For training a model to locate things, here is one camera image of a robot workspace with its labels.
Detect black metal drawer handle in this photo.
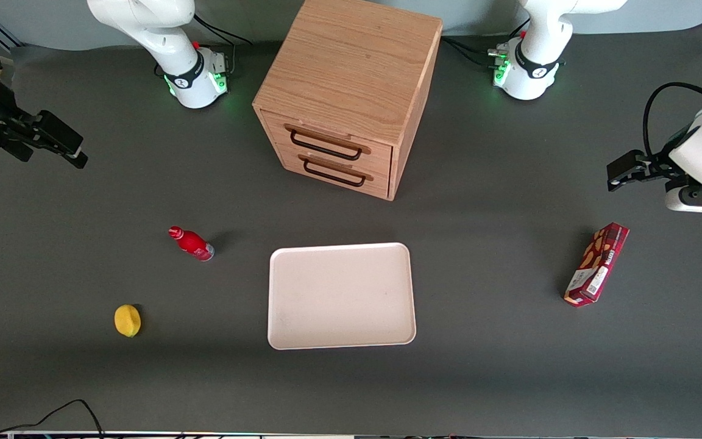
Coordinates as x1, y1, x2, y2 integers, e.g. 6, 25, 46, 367
284, 124, 372, 162
298, 154, 374, 188

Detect yellow lemon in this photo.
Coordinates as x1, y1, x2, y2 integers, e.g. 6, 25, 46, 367
113, 304, 143, 338

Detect cream plastic tray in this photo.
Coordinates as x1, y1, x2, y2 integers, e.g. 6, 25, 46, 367
268, 243, 417, 351

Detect red snack box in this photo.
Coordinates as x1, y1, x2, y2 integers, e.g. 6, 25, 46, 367
563, 222, 631, 309

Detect black arm base cables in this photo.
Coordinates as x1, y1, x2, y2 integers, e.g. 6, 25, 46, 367
441, 17, 532, 69
191, 13, 255, 77

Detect red coke bottle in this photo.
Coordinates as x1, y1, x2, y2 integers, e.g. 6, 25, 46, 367
168, 226, 215, 262

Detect black cable on table edge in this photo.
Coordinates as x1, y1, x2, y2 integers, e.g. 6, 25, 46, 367
0, 399, 105, 438

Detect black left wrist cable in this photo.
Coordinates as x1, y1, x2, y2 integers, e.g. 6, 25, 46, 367
642, 82, 702, 160

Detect wooden drawer cabinet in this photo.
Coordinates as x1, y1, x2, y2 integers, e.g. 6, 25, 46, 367
252, 0, 444, 202

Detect wooden drawer front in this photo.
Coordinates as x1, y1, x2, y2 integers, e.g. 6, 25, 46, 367
260, 109, 394, 175
274, 145, 392, 200

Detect black left arm base cables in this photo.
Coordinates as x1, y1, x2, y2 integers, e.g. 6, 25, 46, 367
441, 17, 532, 69

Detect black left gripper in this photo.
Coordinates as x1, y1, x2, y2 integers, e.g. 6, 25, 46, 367
607, 149, 688, 193

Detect black right arm base cables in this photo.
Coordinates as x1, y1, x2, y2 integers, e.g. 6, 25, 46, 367
191, 13, 255, 77

